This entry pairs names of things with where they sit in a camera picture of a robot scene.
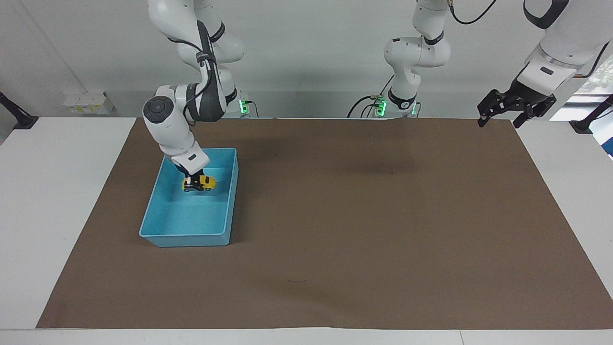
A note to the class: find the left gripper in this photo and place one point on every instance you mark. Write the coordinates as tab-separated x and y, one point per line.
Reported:
519	93

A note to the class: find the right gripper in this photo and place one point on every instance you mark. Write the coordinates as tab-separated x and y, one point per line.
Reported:
181	168

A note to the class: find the yellow toy beetle car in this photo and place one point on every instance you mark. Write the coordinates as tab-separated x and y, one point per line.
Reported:
207	182

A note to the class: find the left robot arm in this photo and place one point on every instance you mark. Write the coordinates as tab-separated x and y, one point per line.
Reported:
412	52

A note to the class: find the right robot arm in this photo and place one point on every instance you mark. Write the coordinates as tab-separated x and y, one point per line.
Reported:
167	124

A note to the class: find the blue plastic bin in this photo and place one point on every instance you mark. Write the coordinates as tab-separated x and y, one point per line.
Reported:
191	220

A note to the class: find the black stand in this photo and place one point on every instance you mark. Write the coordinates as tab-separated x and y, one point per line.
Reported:
586	123
21	120

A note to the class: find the white socket box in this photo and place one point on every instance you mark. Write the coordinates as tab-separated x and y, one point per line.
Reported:
88	103

